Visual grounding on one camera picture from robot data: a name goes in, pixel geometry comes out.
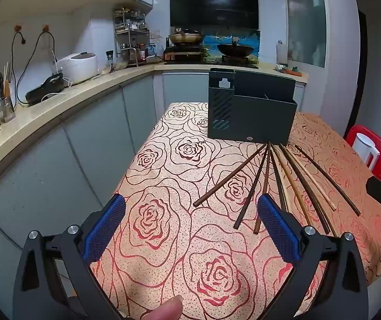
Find white electric kettle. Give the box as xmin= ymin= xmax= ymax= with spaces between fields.
xmin=352 ymin=133 xmax=380 ymax=171

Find group of wooden chopsticks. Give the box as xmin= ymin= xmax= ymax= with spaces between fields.
xmin=193 ymin=142 xmax=362 ymax=235

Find black glass cooktop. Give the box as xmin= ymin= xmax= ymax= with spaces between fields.
xmin=164 ymin=56 xmax=260 ymax=69

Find dark grey utensil holder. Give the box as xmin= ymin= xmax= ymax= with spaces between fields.
xmin=207 ymin=67 xmax=298 ymax=143

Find rose printed tablecloth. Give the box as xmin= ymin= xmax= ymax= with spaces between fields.
xmin=89 ymin=102 xmax=381 ymax=320

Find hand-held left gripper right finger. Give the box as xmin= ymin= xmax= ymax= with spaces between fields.
xmin=256 ymin=193 xmax=369 ymax=320

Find black range hood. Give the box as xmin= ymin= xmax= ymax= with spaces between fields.
xmin=169 ymin=0 xmax=258 ymax=30

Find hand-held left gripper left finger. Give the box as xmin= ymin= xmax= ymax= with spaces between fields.
xmin=12 ymin=193 xmax=126 ymax=320

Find black electric griddle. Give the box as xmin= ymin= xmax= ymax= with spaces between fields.
xmin=26 ymin=73 xmax=65 ymax=105

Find black power cable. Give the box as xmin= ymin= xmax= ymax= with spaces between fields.
xmin=17 ymin=25 xmax=58 ymax=105
xmin=11 ymin=25 xmax=28 ymax=107

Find black wok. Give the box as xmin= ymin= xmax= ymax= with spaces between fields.
xmin=216 ymin=42 xmax=256 ymax=57

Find metal utensil jar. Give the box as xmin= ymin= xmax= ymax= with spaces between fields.
xmin=0 ymin=62 xmax=16 ymax=123

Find golden lidded pan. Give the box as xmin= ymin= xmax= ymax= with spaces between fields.
xmin=168 ymin=30 xmax=205 ymax=45

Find white rice cooker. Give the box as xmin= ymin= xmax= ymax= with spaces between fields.
xmin=55 ymin=52 xmax=98 ymax=84

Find grey lower cabinets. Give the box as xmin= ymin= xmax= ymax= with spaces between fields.
xmin=0 ymin=71 xmax=307 ymax=320

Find beige kitchen countertop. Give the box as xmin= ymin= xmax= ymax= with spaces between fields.
xmin=0 ymin=62 xmax=307 ymax=201

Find metal spice rack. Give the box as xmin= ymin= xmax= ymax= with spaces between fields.
xmin=114 ymin=8 xmax=151 ymax=67

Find orange tray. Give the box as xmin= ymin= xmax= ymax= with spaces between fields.
xmin=274 ymin=65 xmax=302 ymax=77

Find white paper towel roll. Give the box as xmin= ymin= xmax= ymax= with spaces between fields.
xmin=276 ymin=40 xmax=288 ymax=65

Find frosted glass window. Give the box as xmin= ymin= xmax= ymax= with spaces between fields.
xmin=284 ymin=0 xmax=327 ymax=69

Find black induction cooker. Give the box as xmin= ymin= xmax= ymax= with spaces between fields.
xmin=163 ymin=45 xmax=204 ymax=63

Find blue sea backsplash panel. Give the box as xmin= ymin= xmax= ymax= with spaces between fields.
xmin=202 ymin=30 xmax=261 ymax=64

